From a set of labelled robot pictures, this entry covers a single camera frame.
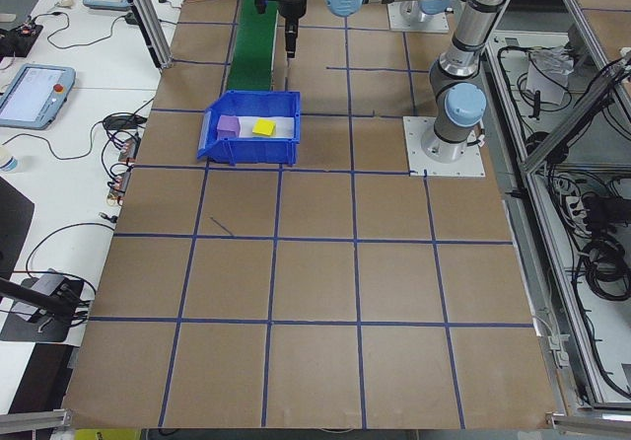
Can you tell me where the white power strip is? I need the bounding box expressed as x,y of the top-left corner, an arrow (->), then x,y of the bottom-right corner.
554,176 -> 591,227

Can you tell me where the black cable bundle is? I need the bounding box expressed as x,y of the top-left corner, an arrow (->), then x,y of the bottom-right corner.
574,235 -> 631,306
522,128 -> 573,168

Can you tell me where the purple foam block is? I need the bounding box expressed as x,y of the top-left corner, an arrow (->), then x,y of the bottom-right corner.
216,114 -> 242,140

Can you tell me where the white paper cup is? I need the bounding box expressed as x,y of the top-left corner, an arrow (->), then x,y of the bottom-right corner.
0,146 -> 25,174

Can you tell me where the small circuit board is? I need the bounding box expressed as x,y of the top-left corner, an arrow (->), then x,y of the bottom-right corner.
105,166 -> 133,203
117,133 -> 142,165

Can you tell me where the blue plastic storage bin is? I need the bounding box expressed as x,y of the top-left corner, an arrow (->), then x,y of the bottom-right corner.
195,89 -> 303,168

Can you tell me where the aluminium profile post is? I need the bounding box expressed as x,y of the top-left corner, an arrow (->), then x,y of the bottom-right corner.
111,0 -> 174,70

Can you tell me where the yellow object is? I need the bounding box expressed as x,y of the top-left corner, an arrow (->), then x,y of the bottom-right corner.
73,427 -> 143,440

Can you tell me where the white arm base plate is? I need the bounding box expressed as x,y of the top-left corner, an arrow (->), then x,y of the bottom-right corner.
386,0 -> 451,33
401,115 -> 488,179

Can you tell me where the aluminium profile bar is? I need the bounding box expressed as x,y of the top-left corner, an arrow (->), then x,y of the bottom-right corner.
0,408 -> 75,434
544,411 -> 631,434

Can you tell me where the V-shaped metal bar frame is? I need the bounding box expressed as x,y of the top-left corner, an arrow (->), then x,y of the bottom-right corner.
480,0 -> 631,414

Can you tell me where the black monitor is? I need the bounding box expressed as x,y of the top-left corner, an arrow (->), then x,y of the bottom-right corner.
0,176 -> 36,283

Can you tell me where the black electronics with red wires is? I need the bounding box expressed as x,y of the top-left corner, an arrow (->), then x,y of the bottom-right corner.
0,22 -> 44,59

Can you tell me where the green conveyor belt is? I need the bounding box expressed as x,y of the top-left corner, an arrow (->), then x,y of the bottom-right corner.
225,0 -> 280,94

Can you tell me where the white cable connector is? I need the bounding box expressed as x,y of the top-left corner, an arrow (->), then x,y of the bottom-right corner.
532,311 -> 571,370

